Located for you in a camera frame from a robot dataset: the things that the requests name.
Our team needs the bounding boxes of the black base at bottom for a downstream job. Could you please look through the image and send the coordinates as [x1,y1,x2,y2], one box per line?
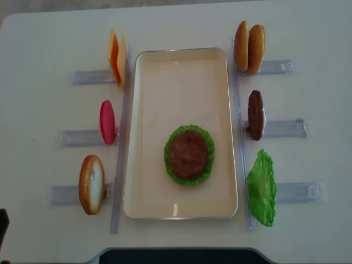
[99,249,269,264]

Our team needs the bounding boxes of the upright brown meat patty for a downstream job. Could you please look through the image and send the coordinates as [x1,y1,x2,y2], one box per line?
[247,90,265,141]

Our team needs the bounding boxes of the brown bun half left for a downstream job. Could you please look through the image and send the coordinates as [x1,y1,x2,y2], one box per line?
[234,20,249,72]

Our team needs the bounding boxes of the clear lettuce holder rail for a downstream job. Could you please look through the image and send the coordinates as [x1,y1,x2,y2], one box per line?
[276,181,328,204]

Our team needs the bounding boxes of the clear bread holder rail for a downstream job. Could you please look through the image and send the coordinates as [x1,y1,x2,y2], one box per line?
[49,183,113,206]

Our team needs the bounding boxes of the orange cheese slice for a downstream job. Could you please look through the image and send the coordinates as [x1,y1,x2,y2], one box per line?
[117,31,128,90]
[107,28,121,86]

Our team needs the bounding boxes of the clear long rail right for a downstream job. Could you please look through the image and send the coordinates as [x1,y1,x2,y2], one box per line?
[231,38,252,231]

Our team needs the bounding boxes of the clear long rail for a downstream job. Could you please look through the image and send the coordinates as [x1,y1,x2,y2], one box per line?
[231,38,252,231]
[110,44,133,234]

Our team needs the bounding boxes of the upright green lettuce leaf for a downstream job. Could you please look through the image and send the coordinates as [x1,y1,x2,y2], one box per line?
[247,150,277,227]

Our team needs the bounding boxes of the brown bun half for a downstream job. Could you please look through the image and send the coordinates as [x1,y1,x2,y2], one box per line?
[234,20,249,72]
[247,24,266,75]

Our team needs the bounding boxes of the sliced bread with white face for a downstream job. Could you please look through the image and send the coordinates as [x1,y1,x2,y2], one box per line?
[79,155,105,215]

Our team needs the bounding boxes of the clear tomato holder rail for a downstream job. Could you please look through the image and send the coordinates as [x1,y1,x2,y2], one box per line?
[59,130,106,147]

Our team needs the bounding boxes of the brown bun half right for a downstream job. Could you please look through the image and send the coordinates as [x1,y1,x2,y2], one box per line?
[247,24,266,75]

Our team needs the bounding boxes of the clear long rail left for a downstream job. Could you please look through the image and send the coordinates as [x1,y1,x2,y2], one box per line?
[110,44,133,234]

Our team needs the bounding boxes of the red tomato slice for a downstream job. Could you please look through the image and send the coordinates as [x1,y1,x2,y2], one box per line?
[100,100,116,145]

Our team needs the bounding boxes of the cream rectangular tray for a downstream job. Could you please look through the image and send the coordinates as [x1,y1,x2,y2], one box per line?
[123,48,238,219]

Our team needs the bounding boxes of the clear patty holder rail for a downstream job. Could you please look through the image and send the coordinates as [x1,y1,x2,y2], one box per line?
[241,118,314,138]

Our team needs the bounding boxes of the dark object left edge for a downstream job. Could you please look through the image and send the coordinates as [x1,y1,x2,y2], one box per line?
[0,208,9,248]

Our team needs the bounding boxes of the brown meat patty on tray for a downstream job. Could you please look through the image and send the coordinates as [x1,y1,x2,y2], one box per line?
[168,130,209,179]

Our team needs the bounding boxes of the lettuce leaf on tray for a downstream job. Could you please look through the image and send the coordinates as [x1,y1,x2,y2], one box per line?
[164,125,215,187]

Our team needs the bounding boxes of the clear bun holder rail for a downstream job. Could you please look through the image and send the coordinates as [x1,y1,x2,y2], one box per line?
[235,59,299,76]

